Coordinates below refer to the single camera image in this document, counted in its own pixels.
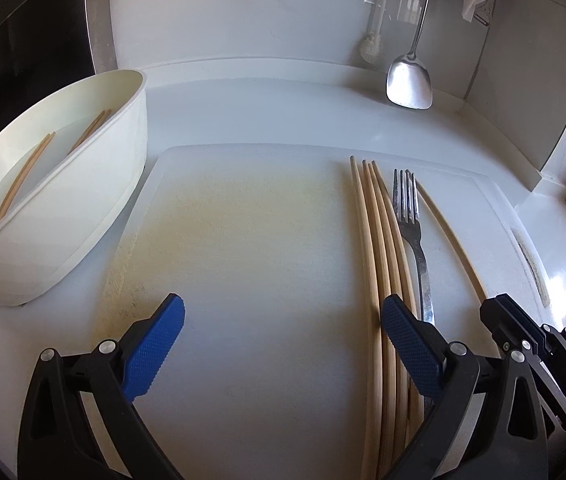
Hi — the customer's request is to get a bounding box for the bundle of wooden chopsticks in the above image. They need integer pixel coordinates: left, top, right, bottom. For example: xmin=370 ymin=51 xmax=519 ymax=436
xmin=0 ymin=108 xmax=488 ymax=480

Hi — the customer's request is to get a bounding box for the black glass range hood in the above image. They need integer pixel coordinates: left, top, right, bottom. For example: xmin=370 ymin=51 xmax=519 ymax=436
xmin=0 ymin=0 xmax=91 ymax=171

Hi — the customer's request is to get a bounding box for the white round bowl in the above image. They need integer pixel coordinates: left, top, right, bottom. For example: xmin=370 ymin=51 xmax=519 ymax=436
xmin=0 ymin=69 xmax=149 ymax=307

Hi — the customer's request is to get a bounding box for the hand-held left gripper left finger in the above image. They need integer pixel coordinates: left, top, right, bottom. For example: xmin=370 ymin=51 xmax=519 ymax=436
xmin=17 ymin=292 xmax=186 ymax=480

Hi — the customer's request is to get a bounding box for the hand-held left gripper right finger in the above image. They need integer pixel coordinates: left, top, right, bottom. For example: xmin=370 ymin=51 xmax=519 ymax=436
xmin=382 ymin=294 xmax=550 ymax=480

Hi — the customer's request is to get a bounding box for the white plastic cutting board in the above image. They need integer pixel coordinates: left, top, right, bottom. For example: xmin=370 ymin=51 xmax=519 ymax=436
xmin=95 ymin=144 xmax=561 ymax=480

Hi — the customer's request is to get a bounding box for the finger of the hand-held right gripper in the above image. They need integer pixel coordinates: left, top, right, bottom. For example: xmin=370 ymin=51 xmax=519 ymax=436
xmin=480 ymin=294 xmax=566 ymax=432

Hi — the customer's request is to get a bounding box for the metal spatula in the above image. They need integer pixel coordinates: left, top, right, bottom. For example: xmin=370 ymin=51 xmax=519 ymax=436
xmin=385 ymin=0 xmax=435 ymax=110

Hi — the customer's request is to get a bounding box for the white long-handled dish brush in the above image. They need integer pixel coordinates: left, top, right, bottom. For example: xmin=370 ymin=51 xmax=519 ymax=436
xmin=356 ymin=0 xmax=395 ymax=63

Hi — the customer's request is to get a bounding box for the metal fork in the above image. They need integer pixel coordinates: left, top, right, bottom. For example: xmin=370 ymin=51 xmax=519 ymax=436
xmin=392 ymin=169 xmax=436 ymax=326

